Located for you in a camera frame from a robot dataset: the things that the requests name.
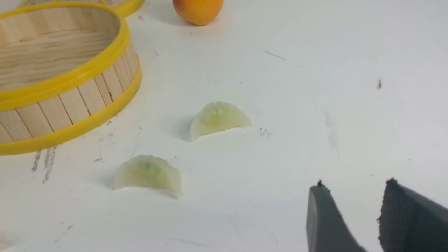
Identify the woven bamboo steamer lid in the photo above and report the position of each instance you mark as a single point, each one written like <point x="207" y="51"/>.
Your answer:
<point x="124" y="7"/>

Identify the orange toy pear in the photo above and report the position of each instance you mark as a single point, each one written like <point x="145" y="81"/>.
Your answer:
<point x="198" y="12"/>

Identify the pale green dumpling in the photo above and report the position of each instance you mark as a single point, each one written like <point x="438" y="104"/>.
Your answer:
<point x="216" y="117"/>
<point x="147" y="171"/>

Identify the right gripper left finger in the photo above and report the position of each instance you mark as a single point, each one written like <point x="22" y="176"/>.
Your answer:
<point x="325" y="226"/>

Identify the bamboo steamer tray yellow rim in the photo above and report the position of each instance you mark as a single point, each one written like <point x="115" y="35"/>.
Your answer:
<point x="66" y="68"/>

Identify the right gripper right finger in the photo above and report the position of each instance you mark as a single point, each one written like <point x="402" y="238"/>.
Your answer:
<point x="411" y="222"/>

